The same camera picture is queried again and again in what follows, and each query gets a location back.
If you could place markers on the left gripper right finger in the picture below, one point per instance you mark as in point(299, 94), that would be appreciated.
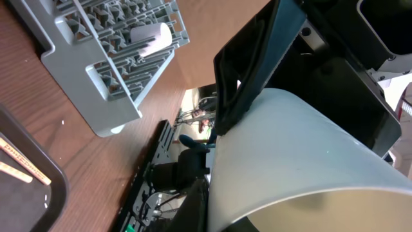
point(342, 92)

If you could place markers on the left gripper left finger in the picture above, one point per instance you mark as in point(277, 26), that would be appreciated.
point(246, 63)

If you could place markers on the white cup green inside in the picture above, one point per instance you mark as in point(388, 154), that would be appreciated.
point(287, 167)

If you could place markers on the white cup pink inside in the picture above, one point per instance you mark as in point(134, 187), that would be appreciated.
point(155, 37)

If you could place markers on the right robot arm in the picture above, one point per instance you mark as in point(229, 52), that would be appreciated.
point(191, 165)

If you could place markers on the grey dishwasher rack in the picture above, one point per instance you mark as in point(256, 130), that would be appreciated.
point(89, 53)

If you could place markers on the left wooden chopstick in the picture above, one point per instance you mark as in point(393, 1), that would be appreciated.
point(24, 162)

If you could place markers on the wooden chopstick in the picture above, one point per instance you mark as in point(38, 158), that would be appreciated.
point(15, 173)
point(24, 162)

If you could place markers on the right wooden chopstick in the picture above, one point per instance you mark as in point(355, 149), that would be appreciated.
point(15, 173)

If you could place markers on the brown serving tray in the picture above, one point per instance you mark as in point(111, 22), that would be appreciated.
point(34, 190)

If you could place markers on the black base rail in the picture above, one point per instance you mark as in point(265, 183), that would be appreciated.
point(167, 195)

